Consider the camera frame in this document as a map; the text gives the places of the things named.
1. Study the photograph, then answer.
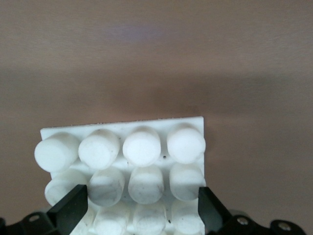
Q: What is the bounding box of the white studded base plate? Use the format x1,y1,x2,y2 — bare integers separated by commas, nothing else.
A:
34,116,207,235

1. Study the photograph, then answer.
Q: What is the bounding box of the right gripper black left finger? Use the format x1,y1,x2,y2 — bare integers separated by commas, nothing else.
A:
0,184,89,235

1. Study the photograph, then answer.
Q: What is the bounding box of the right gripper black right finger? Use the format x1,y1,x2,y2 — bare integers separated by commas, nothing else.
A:
198,186,306,235

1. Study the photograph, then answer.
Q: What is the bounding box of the brown paper table cover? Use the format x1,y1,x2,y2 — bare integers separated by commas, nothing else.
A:
0,0,313,235

